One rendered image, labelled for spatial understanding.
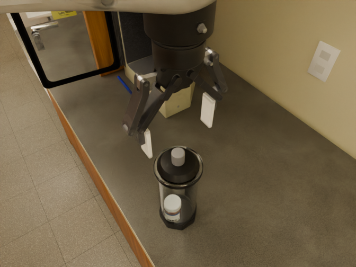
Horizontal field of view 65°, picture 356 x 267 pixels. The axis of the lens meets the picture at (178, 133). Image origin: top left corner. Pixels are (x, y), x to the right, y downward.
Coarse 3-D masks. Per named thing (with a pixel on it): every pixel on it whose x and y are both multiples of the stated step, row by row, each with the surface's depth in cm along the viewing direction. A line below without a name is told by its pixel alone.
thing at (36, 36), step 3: (33, 33) 89; (36, 33) 89; (33, 36) 89; (36, 36) 89; (39, 36) 90; (36, 39) 89; (39, 39) 90; (36, 42) 90; (39, 42) 91; (36, 45) 91; (39, 45) 91; (42, 45) 92; (39, 48) 92; (42, 48) 93
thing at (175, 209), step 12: (156, 156) 61; (156, 168) 59; (192, 180) 57; (168, 192) 60; (180, 192) 60; (192, 192) 62; (168, 204) 65; (180, 204) 64; (192, 204) 67; (168, 216) 69; (180, 216) 68; (192, 216) 72
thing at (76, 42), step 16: (32, 16) 86; (48, 16) 88; (64, 16) 91; (80, 16) 93; (96, 16) 96; (32, 32) 89; (48, 32) 92; (64, 32) 94; (80, 32) 96; (96, 32) 99; (48, 48) 95; (64, 48) 98; (80, 48) 100; (96, 48) 103; (48, 64) 99; (64, 64) 101; (80, 64) 104; (96, 64) 108
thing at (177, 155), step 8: (168, 152) 60; (176, 152) 56; (184, 152) 57; (160, 160) 59; (168, 160) 59; (176, 160) 56; (184, 160) 58; (192, 160) 59; (160, 168) 58; (168, 168) 57; (176, 168) 57; (184, 168) 57; (192, 168) 57; (168, 176) 57; (176, 176) 56; (184, 176) 56; (192, 176) 57
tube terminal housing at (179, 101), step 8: (128, 72) 114; (184, 88) 97; (192, 88) 106; (176, 96) 97; (184, 96) 100; (168, 104) 97; (176, 104) 100; (184, 104) 103; (168, 112) 100; (176, 112) 103
